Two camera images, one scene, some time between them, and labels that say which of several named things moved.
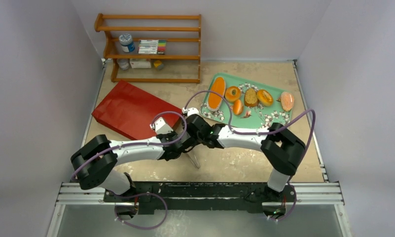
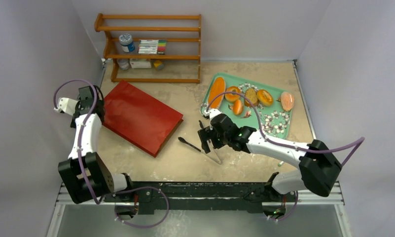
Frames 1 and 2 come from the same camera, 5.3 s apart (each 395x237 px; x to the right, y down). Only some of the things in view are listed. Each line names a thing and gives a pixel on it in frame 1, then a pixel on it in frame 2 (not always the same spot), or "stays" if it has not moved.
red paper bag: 131,110 stays
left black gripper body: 171,135 -> 79,105
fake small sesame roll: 238,107 stays
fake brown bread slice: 251,98 stays
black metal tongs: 194,159 -> 212,155
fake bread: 216,93 stays
